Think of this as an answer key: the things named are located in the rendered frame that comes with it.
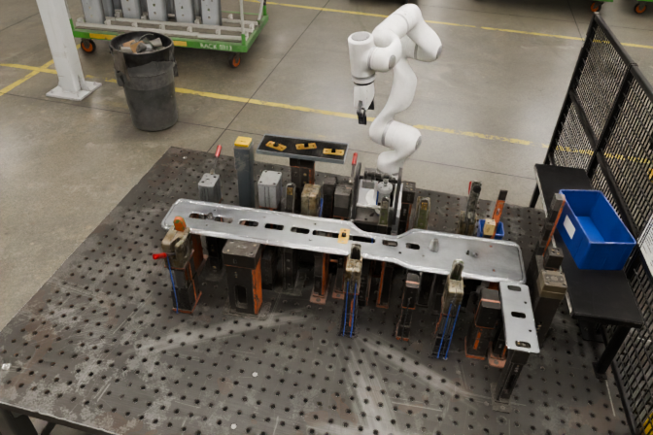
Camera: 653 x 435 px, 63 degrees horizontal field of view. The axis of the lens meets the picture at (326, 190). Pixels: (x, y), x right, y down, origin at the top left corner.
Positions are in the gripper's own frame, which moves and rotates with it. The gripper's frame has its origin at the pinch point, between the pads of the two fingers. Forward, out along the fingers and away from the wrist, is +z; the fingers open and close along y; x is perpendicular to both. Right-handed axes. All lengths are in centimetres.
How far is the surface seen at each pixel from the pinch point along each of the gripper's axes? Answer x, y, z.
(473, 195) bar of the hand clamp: 41, 3, 29
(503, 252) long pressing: 56, 15, 44
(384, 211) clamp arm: 9.3, 13.7, 35.5
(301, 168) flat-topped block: -29.7, 2.9, 30.5
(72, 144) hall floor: -283, -82, 132
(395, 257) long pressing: 19, 33, 38
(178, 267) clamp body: -54, 63, 31
